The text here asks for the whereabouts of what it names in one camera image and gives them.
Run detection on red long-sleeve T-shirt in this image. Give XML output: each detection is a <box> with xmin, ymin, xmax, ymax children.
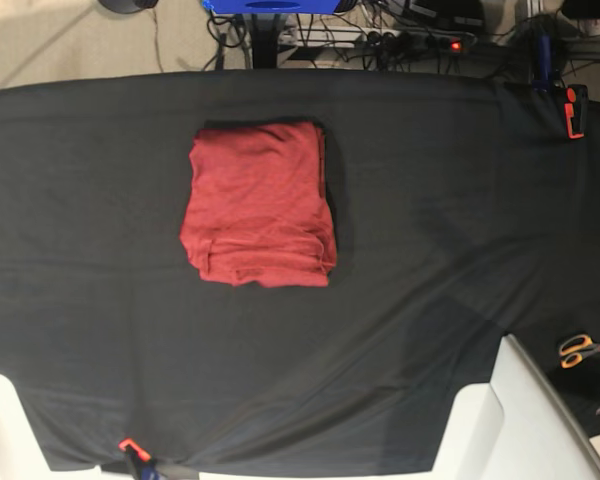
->
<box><xmin>179</xmin><ymin>121</ymin><xmax>337</xmax><ymax>288</ymax></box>

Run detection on black table cloth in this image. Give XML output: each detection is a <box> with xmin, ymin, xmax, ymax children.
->
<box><xmin>0</xmin><ymin>70</ymin><xmax>600</xmax><ymax>477</ymax></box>

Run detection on white power strip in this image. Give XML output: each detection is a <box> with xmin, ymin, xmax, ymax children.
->
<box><xmin>278</xmin><ymin>25</ymin><xmax>478</xmax><ymax>52</ymax></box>

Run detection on blue plastic bin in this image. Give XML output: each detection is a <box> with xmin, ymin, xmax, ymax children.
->
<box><xmin>201</xmin><ymin>0</ymin><xmax>339</xmax><ymax>15</ymax></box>

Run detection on orange blue clamp bottom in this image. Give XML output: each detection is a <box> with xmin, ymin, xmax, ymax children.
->
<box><xmin>118</xmin><ymin>438</ymin><xmax>162</xmax><ymax>480</ymax></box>

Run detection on orange black clamp right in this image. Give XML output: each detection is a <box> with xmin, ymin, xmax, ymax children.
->
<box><xmin>563</xmin><ymin>84</ymin><xmax>589</xmax><ymax>140</ymax></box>

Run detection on blue clamp at right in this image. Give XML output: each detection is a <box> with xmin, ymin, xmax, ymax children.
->
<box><xmin>532</xmin><ymin>33</ymin><xmax>551</xmax><ymax>91</ymax></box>

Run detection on black camera stand post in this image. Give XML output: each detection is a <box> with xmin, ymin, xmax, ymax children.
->
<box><xmin>245</xmin><ymin>13</ymin><xmax>288</xmax><ymax>69</ymax></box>

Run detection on white right table frame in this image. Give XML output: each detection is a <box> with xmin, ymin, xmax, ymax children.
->
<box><xmin>432</xmin><ymin>335</ymin><xmax>600</xmax><ymax>479</ymax></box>

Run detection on white table frame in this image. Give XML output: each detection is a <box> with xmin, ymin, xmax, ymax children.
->
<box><xmin>432</xmin><ymin>335</ymin><xmax>600</xmax><ymax>479</ymax></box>
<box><xmin>0</xmin><ymin>375</ymin><xmax>103</xmax><ymax>480</ymax></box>

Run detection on yellow-handled scissors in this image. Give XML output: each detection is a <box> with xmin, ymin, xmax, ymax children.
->
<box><xmin>558</xmin><ymin>334</ymin><xmax>600</xmax><ymax>369</ymax></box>

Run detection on white left table frame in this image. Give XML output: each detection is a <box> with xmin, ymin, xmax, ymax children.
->
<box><xmin>0</xmin><ymin>375</ymin><xmax>103</xmax><ymax>480</ymax></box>

